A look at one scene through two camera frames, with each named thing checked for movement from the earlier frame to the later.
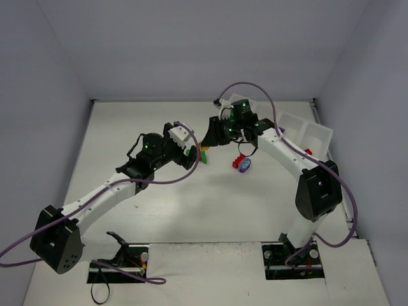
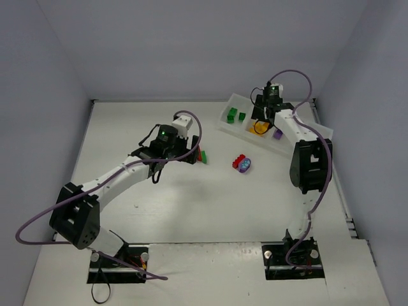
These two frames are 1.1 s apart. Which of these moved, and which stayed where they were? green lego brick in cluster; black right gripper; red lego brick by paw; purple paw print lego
Moved: black right gripper
Stayed: red lego brick by paw; purple paw print lego; green lego brick in cluster
